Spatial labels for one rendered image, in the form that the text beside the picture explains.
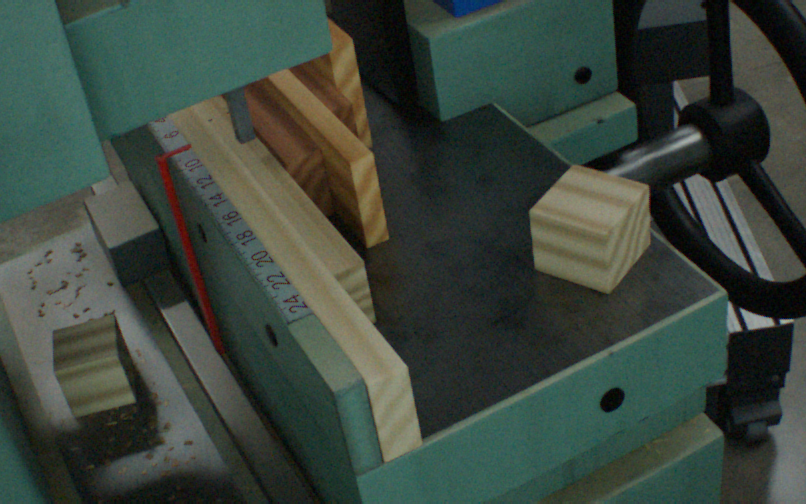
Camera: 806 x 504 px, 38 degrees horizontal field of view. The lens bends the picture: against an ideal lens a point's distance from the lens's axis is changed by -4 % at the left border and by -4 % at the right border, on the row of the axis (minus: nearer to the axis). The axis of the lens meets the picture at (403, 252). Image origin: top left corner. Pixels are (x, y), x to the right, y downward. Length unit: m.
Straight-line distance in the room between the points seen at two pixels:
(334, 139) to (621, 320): 0.18
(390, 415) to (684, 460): 0.20
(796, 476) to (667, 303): 1.13
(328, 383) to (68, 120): 0.17
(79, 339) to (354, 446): 0.28
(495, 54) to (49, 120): 0.31
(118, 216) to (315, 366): 0.35
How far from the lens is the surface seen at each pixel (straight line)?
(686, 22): 1.31
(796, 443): 1.77
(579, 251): 0.61
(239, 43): 0.62
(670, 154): 0.85
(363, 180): 0.64
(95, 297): 0.86
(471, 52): 0.75
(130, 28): 0.60
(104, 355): 0.74
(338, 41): 0.71
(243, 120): 0.67
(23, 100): 0.56
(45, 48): 0.55
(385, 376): 0.52
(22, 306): 0.88
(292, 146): 0.68
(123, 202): 0.85
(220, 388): 0.73
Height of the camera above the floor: 1.30
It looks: 38 degrees down
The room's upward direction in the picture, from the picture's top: 10 degrees counter-clockwise
